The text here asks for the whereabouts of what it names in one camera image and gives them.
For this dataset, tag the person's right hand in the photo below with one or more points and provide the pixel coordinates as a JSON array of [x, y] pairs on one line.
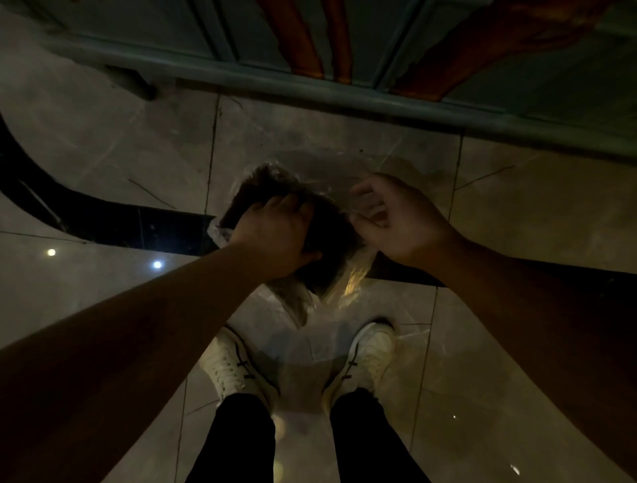
[[408, 226]]

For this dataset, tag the person's left hand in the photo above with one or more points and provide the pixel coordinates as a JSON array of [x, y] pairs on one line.
[[271, 241]]

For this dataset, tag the person's right fingers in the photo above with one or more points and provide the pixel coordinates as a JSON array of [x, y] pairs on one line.
[[371, 204]]

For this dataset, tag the person's left thumb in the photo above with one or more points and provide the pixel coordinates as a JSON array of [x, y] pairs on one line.
[[309, 257]]

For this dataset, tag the clear plastic bag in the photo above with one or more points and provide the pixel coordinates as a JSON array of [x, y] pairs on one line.
[[343, 271]]

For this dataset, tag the person's right forearm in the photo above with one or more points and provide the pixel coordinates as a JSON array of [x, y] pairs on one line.
[[552, 328]]

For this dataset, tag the person's left forearm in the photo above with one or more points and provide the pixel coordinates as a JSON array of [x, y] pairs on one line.
[[124, 358]]

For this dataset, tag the dark brown bag contents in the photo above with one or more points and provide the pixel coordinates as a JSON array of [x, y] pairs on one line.
[[331, 234]]

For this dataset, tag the person's right white sneaker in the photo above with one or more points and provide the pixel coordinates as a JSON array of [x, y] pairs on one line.
[[366, 361]]

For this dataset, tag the person's white sneaker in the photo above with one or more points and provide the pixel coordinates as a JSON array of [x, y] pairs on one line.
[[366, 361], [231, 368]]

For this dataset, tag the person's left white sneaker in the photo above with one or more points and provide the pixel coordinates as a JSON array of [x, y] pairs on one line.
[[231, 368]]

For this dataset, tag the teal panelled door with orange painting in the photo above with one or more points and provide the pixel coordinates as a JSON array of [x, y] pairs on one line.
[[348, 54]]

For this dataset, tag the person's right black trouser leg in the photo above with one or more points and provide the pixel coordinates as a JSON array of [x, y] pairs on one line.
[[371, 443]]

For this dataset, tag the person's black trouser leg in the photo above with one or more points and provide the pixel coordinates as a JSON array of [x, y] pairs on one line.
[[371, 443], [234, 443]]

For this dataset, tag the person's left black trouser leg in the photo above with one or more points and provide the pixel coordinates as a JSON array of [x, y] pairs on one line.
[[234, 443]]

